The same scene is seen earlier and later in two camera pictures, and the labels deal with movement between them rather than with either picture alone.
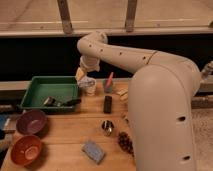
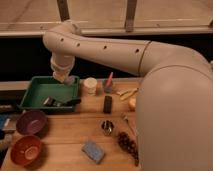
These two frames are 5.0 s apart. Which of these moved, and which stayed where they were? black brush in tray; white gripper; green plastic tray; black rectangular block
Moved: white gripper
Stayed: green plastic tray; black rectangular block; black brush in tray
